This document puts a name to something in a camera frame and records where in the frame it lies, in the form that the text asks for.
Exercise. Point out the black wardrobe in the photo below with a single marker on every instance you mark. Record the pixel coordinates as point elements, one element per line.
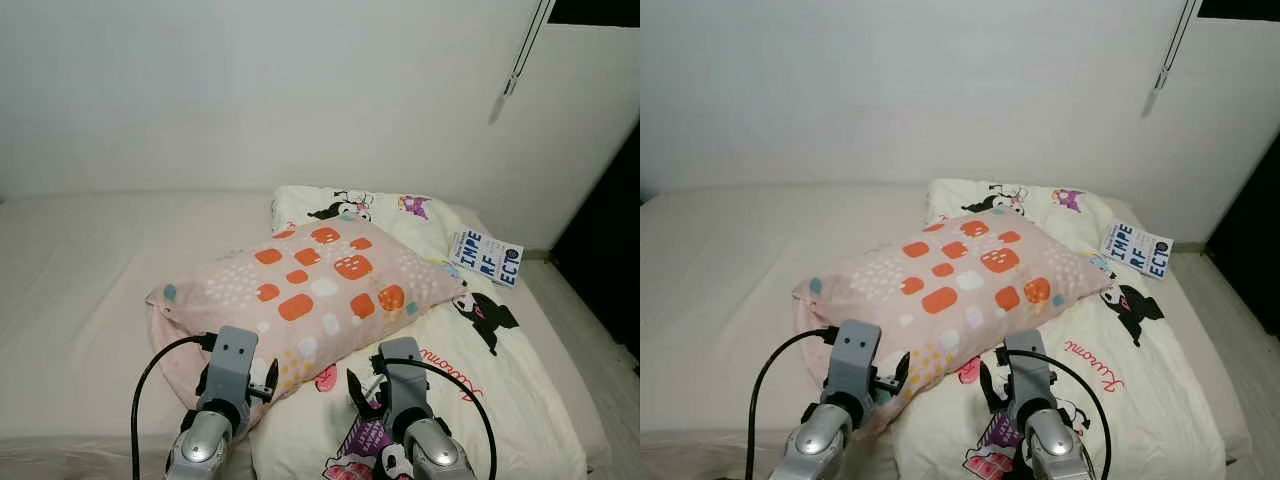
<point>610,250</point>
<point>1260,220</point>

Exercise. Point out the cream cartoon print blanket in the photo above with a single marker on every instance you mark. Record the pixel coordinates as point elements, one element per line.
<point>520,390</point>
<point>1170,390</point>

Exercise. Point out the white book with blue letters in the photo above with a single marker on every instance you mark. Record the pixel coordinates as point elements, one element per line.
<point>1137,250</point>
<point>485,257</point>

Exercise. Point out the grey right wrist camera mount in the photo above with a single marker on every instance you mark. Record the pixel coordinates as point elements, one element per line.
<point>1027,368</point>
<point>402,375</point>

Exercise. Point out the pink pillow with orange patches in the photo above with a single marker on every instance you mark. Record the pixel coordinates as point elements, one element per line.
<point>320,290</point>
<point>960,285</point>

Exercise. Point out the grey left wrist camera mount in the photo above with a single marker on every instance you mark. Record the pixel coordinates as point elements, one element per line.
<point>857,355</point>
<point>235,360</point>

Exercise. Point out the dark window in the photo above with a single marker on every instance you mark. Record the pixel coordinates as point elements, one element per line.
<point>595,12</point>
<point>1240,9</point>

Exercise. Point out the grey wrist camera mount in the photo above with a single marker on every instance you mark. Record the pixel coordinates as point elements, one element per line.
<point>402,375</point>
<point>235,360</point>
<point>1027,368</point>
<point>857,355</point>

